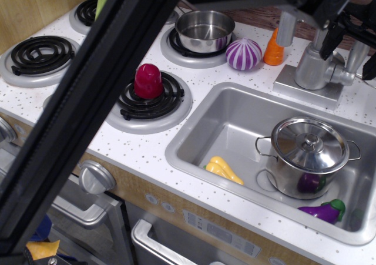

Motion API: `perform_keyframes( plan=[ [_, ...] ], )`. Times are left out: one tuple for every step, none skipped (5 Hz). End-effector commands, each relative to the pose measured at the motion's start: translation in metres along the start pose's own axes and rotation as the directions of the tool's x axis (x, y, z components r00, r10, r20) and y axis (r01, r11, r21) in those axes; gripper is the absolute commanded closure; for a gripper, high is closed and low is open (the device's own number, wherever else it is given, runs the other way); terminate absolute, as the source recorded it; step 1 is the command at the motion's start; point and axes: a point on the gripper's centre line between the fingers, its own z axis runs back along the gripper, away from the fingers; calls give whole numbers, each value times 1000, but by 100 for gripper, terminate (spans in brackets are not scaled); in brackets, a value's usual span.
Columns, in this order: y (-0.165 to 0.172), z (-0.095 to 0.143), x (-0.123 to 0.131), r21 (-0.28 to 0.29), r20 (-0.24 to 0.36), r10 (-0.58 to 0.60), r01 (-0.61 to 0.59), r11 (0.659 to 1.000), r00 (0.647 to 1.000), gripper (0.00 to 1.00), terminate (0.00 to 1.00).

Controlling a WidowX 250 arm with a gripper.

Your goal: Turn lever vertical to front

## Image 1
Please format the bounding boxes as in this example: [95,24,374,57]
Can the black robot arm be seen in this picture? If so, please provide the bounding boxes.
[1,0,375,263]

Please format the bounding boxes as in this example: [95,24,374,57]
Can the orange toy carrot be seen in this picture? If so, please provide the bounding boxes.
[263,28,284,66]

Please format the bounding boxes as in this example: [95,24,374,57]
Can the steel pot with lid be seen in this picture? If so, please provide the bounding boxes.
[257,117,362,200]

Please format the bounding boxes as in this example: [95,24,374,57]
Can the silver toy faucet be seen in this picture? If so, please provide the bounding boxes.
[272,11,370,110]

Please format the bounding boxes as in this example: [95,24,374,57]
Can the black burner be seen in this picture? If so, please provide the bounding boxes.
[1,36,80,88]
[160,27,227,69]
[69,0,98,35]
[106,71,192,135]

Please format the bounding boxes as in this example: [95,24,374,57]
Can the green toy cutting board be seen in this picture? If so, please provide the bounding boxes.
[95,0,107,21]

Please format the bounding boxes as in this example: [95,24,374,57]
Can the grey toy sink basin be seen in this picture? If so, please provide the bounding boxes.
[165,83,375,246]

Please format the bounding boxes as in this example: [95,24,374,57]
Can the front left black burner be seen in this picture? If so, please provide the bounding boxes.
[1,36,80,88]

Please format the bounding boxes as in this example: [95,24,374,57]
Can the silver dishwasher door handle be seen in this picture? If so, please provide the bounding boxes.
[131,219,194,264]

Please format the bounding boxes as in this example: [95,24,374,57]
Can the blue object below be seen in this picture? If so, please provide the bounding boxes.
[29,214,52,242]

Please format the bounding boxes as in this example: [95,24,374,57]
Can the red toy pepper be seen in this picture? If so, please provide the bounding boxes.
[134,63,164,99]

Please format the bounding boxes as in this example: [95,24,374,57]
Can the back right black burner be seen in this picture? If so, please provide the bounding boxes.
[160,27,227,69]

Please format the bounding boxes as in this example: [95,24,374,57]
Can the front right black burner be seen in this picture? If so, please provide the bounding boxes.
[106,71,192,135]

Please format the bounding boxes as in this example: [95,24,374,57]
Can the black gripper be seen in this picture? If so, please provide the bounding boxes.
[311,0,376,80]

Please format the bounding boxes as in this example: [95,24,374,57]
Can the silver oven door handle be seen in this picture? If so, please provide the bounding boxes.
[52,196,108,230]

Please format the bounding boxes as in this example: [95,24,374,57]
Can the purple white toy onion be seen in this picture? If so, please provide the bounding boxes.
[226,38,262,71]

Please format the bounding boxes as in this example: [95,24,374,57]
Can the silver far left knob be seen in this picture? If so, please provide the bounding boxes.
[0,118,17,143]

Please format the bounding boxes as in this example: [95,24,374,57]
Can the silver faucet lever handle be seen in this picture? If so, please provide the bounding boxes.
[324,41,370,86]

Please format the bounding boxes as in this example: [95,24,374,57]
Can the silver oven front knob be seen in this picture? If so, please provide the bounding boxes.
[79,160,116,195]

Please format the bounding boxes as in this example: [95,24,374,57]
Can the small steel saucepan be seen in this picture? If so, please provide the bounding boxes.
[175,11,236,53]

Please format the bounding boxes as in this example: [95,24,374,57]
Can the yellow cloth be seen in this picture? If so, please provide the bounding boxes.
[26,240,60,261]

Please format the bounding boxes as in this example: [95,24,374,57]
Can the back left black burner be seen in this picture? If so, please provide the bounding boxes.
[69,0,98,35]

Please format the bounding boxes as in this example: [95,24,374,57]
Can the purple toy eggplant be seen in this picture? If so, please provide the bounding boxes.
[298,199,346,224]

